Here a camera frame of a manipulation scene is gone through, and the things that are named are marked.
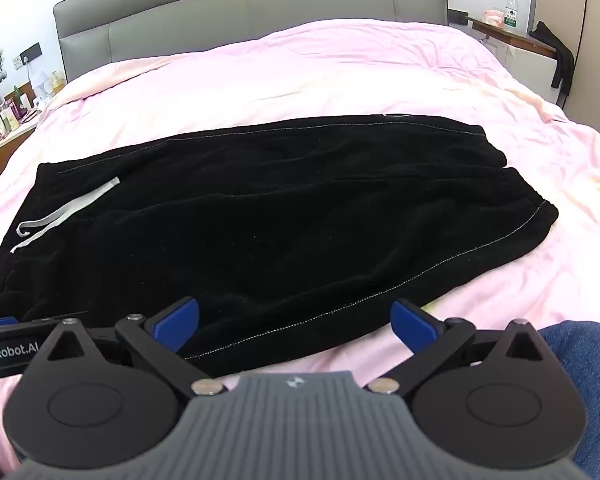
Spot pink floral duvet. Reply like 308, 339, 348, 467
0, 20, 600, 441

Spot wooden nightstand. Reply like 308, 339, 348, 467
0, 125, 37, 192

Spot black hanging garment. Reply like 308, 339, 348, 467
529, 21, 576, 108

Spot group of cosmetic bottles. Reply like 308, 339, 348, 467
0, 86, 37, 135

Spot wooden bedside shelf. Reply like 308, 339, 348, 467
467, 16, 557, 59

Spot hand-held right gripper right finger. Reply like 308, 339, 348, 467
367, 299, 549, 397

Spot grey padded headboard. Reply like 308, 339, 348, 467
53, 0, 448, 86

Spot person's leg in blue jeans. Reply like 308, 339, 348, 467
536, 321, 600, 480

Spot black pants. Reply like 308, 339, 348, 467
0, 114, 560, 378

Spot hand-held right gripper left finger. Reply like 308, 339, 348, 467
45, 296, 226, 397

